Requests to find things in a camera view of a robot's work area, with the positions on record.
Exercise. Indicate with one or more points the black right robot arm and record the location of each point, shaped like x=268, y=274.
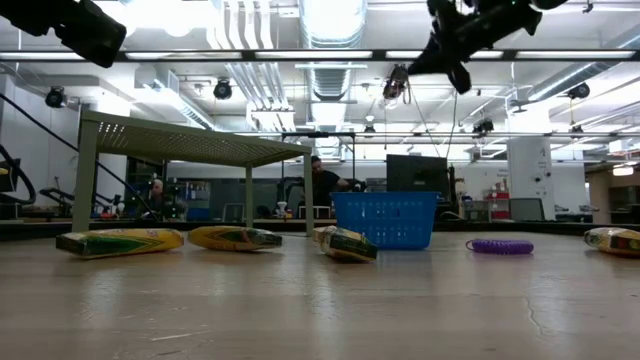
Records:
x=550, y=4

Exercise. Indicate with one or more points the red tool cart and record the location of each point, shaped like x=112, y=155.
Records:
x=500, y=214

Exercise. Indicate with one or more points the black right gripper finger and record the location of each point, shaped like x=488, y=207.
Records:
x=435, y=67
x=430, y=59

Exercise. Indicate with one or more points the black beam with light strips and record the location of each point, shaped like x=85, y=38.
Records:
x=378, y=55

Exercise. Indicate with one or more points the blue plastic basket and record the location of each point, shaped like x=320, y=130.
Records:
x=385, y=220

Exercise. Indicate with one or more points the person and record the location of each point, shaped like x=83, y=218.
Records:
x=159, y=192
x=325, y=187

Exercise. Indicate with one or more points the green perforated metal shelf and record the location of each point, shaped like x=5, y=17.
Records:
x=200, y=145

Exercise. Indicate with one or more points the yellow snack bag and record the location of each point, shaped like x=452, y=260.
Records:
x=345, y=245

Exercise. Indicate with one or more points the silver ventilation duct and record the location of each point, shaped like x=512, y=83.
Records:
x=332, y=30

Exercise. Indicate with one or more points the white column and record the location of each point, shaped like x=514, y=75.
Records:
x=530, y=170

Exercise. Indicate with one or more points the black computer monitor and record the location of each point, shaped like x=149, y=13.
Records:
x=415, y=172

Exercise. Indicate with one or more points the black aluminium table frame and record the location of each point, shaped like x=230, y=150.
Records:
x=550, y=228

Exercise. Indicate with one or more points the black ceiling spotlight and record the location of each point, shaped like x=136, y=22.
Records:
x=392, y=87
x=55, y=96
x=369, y=131
x=482, y=126
x=222, y=89
x=579, y=91

